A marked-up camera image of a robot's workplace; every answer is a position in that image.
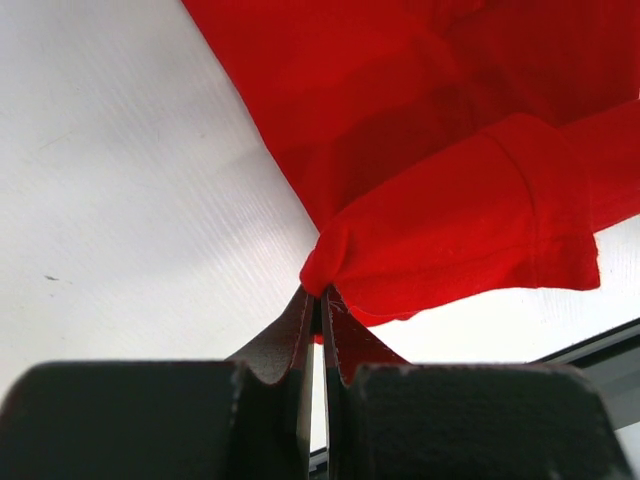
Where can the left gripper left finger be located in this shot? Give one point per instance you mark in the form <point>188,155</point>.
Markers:
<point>246,417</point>

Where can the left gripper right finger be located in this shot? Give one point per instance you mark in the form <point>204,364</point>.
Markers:
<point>388,418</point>

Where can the red t shirt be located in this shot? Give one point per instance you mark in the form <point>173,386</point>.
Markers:
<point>442,148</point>

